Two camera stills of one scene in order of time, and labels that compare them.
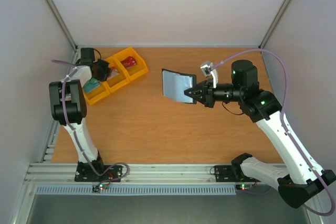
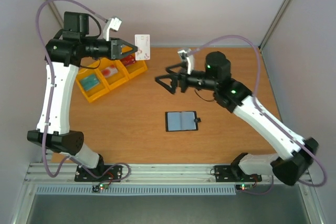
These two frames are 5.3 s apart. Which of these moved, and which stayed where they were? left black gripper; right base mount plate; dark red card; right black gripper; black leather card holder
Moved: black leather card holder; right black gripper; left black gripper
Stayed: right base mount plate; dark red card
